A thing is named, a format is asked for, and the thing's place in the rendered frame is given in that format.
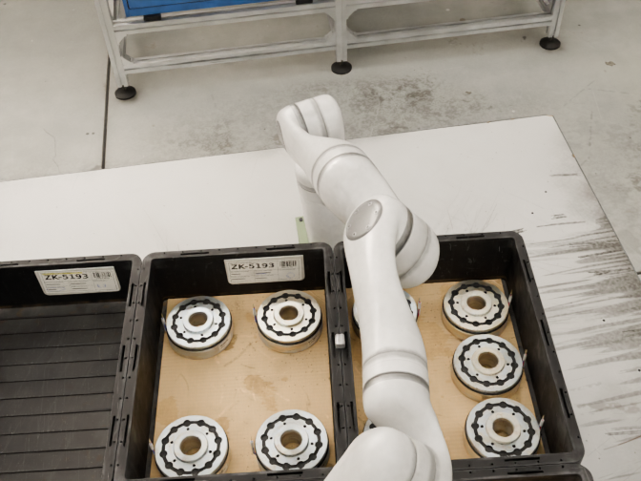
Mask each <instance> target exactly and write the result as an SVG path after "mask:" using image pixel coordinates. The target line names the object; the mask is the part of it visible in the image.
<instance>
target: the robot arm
mask: <svg viewBox="0 0 641 481"><path fill-rule="evenodd" d="M276 126H277V127H276V129H277V132H278V135H279V141H280V142H281V144H282V146H283V148H284V149H285V151H286V152H287V154H288V155H289V156H290V157H291V158H292V159H293V160H294V161H295V162H296V164H295V174H296V179H297V185H298V189H299V193H300V203H301V208H302V213H303V217H304V222H305V228H306V233H307V238H308V241H309V242H325V243H327V244H329V245H330V246H331V247H332V249H333V248H334V246H335V245H336V244H337V243H338V242H340V241H343V245H344V252H345V257H346V261H347V265H348V269H349V274H350V279H351V283H352V288H353V294H354V298H355V303H356V308H357V313H358V318H359V324H360V332H361V340H362V402H363V408H364V412H365V414H366V416H367V418H368V419H369V420H370V421H371V422H372V423H373V424H374V425H375V426H376V428H373V429H369V430H367V431H365V432H363V433H362V434H360V435H359V436H358V437H357V438H356V439H355V440H354V441H353V442H352V443H351V445H350V446H349V448H348V449H347V450H346V452H345V453H344V455H343V456H342V457H341V459H340V460H339V462H338V463H337V464H336V466H335V467H334V468H333V469H332V470H331V471H330V473H329V474H328V475H327V477H326V478H325V479H324V481H452V465H451V460H450V455H449V452H448V448H447V445H446V442H445V439H444V436H443V433H442V430H441V427H440V424H439V421H438V418H437V416H436V414H435V411H434V409H433V407H432V405H431V402H430V390H429V379H428V368H427V358H426V352H425V348H424V342H423V338H422V335H421V332H420V330H419V328H418V326H417V323H416V321H415V319H414V316H413V314H412V312H411V310H410V307H409V305H408V302H407V300H406V298H405V295H404V293H403V289H406V288H412V287H415V286H418V285H420V284H422V283H424V282H425V281H426V280H428V279H429V278H430V276H431V275H432V274H433V272H434V270H435V268H436V267H437V264H438V260H439V256H440V245H439V241H438V239H437V236H436V234H435V232H434V231H433V230H432V228H431V227H430V226H429V225H428V224H427V223H426V222H424V221H423V220H422V219H421V218H420V217H418V216H417V215H416V214H415V213H414V212H413V211H411V210H410V209H409V208H408V207H406V206H405V205H404V204H403V203H402V202H400V200H399V199H398V198H397V196H396V194H395V193H394V191H393V190H392V188H391V187H390V185H389V184H388V182H387V181H386V180H385V178H384V177H383V175H382V174H381V172H380V171H379V170H378V168H377V167H376V166H375V164H374V163H373V162H372V160H371V159H370V158H369V157H368V156H367V155H366V154H365V152H364V151H363V150H362V149H361V148H359V147H358V146H356V145H355V144H353V143H350V142H348V141H345V133H344V123H343V118H342V112H341V109H340V107H339V105H338V103H337V101H336V100H335V99H334V98H333V97H332V96H331V95H329V94H322V95H318V96H315V97H312V98H309V99H306V100H303V101H300V102H297V103H295V104H291V105H288V106H286V107H284V108H283V109H281V110H280V111H279V113H278V115H277V119H276Z"/></svg>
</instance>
